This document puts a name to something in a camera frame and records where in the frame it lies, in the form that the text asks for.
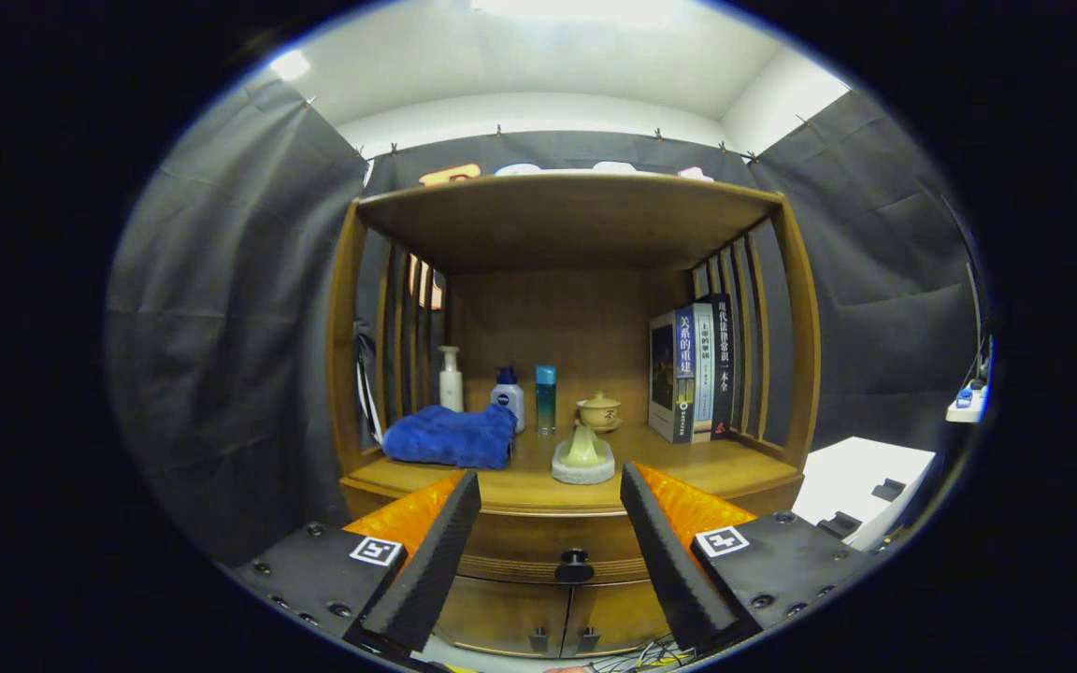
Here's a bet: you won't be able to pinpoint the wooden drawer with black knob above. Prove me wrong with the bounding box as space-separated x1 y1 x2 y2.
342 486 806 585

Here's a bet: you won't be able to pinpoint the blue towel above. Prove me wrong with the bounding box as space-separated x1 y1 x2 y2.
381 402 519 470

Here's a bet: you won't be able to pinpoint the beige lidded teacup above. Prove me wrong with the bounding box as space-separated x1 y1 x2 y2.
576 391 623 434

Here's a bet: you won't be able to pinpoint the white cord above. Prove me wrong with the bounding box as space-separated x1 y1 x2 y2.
354 322 382 448

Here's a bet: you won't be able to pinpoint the white pump bottle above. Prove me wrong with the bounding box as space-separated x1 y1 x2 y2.
438 346 465 413

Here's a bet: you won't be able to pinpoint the white side table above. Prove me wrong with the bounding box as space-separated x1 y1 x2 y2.
945 379 993 423

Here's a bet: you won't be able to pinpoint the floor cables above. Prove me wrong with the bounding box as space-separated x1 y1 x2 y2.
585 636 698 669

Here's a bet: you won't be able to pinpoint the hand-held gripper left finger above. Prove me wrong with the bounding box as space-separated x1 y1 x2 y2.
225 469 483 660

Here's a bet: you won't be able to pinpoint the teal glass bottle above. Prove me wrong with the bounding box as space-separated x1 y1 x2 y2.
536 365 558 437

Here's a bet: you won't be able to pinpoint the pale green scrubbing brush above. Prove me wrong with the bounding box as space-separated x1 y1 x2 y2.
552 425 616 485

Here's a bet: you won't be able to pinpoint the wooden cabinet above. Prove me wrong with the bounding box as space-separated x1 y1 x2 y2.
326 171 822 660

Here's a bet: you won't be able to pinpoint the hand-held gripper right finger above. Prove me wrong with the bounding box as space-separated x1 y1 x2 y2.
620 462 881 655

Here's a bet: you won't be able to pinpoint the dark cover book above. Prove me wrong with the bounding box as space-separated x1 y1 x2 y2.
648 307 696 444

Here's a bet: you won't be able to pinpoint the wooden countertop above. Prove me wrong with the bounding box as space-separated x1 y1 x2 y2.
344 421 803 517

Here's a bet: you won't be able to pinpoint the wooden cabinet door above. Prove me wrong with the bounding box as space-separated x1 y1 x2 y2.
562 580 670 655
436 578 572 658

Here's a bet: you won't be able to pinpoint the large ceiling light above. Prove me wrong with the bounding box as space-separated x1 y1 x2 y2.
471 0 680 24

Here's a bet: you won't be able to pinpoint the white bottle with blue cap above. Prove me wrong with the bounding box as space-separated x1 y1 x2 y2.
490 366 526 434

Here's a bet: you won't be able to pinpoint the white spine book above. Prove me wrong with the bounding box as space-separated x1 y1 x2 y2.
691 301 717 440

